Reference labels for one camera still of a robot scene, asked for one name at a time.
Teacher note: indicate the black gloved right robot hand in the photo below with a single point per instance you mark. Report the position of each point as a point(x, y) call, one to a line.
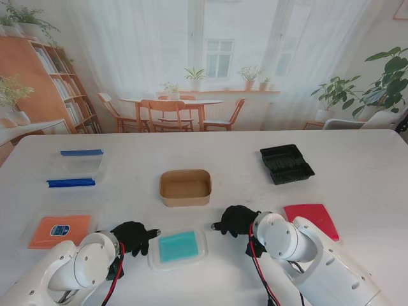
point(237, 221)

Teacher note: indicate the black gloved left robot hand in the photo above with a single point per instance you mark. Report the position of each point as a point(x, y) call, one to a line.
point(134, 236)

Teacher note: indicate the clear lid with teal label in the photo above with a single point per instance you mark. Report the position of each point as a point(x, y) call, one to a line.
point(178, 247)

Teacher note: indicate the brown paper food container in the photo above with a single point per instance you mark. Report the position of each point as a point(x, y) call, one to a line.
point(185, 188)

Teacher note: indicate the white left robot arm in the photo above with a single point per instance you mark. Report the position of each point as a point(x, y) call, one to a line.
point(79, 264)

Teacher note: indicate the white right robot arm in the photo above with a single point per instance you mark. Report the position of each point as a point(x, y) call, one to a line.
point(318, 261)

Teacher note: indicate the red container lid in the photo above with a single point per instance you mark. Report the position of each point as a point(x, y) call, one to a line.
point(314, 215)

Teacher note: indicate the clear container with blue clips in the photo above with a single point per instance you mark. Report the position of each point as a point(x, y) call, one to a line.
point(76, 169)

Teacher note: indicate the clear lid with orange label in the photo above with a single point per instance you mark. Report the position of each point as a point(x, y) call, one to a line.
point(60, 231)

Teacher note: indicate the black plastic tray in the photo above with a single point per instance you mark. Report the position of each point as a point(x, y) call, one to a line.
point(285, 162)

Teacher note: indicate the printed room scene backdrop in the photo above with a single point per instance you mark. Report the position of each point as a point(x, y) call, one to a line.
point(223, 32)

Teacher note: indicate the black equipment piece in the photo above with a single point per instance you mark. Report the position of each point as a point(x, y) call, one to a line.
point(402, 124)

